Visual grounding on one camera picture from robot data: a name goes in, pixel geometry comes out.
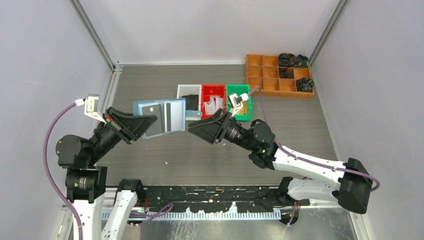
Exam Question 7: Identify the gold credit cards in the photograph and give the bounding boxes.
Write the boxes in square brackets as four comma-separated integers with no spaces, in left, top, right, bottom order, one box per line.
[237,102,249,116]

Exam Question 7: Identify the orange wooden compartment tray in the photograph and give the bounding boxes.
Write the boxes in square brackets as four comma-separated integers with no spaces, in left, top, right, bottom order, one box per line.
[245,54,315,99]

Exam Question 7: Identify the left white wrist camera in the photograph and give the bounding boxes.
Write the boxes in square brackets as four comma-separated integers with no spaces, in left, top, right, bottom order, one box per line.
[74,93,106,123]

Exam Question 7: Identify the red plastic bin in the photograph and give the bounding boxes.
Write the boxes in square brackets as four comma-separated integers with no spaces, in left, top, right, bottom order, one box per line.
[200,84,226,119]

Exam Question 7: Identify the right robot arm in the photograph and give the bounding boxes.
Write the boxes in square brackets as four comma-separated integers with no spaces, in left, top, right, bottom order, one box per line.
[188,109,380,214]

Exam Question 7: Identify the blue card holder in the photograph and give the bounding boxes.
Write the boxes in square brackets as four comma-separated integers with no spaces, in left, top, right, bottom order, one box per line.
[133,98,203,139]

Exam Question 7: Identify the white card in holder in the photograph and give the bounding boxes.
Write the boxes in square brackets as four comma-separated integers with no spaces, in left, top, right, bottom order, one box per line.
[163,98,186,133]

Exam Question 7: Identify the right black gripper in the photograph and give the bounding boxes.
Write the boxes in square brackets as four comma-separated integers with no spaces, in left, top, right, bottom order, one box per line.
[188,108,256,151]

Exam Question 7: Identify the white plastic bin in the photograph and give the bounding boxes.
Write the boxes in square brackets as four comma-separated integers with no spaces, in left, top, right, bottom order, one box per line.
[176,84,202,111]

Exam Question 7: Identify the dark rolled sock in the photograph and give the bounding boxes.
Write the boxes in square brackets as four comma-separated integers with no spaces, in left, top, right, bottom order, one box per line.
[295,54,310,68]
[278,67,295,79]
[295,77,315,93]
[277,53,298,67]

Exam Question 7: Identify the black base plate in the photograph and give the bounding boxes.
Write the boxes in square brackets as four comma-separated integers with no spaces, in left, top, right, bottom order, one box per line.
[135,185,295,214]

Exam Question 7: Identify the black card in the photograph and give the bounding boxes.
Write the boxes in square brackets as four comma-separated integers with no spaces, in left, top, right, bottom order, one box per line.
[139,102,166,138]

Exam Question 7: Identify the black credit cards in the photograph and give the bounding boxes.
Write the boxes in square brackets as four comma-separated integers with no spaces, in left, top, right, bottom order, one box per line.
[182,94,199,111]

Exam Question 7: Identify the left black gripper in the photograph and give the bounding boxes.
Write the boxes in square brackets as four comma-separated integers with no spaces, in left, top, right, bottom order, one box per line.
[87,104,157,163]

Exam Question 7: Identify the green plastic bin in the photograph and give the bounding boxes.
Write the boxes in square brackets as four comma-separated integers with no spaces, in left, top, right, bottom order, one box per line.
[225,84,252,122]

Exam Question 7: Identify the white credit cards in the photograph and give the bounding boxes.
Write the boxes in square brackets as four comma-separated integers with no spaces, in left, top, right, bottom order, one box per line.
[203,95,224,115]

